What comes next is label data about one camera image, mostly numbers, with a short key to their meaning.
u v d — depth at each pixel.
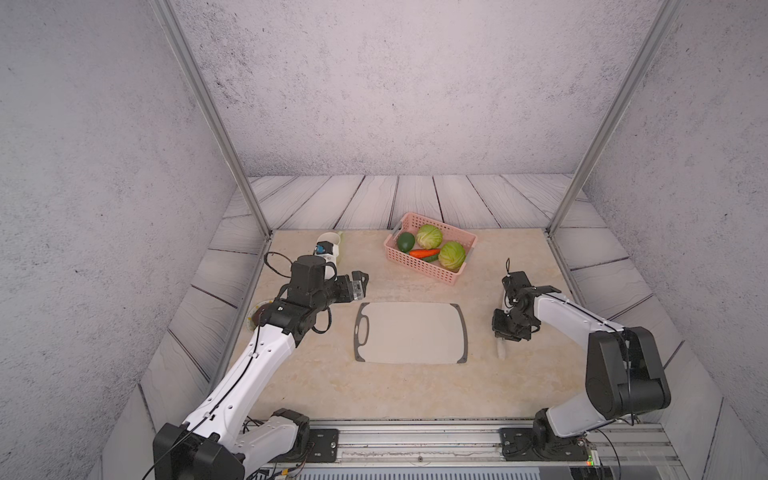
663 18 0.71
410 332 0.94
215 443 0.38
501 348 0.85
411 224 1.19
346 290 0.67
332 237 1.08
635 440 0.74
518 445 0.73
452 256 1.04
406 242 1.12
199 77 0.81
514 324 0.77
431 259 1.09
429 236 1.11
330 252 0.68
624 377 0.45
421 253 1.11
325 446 0.73
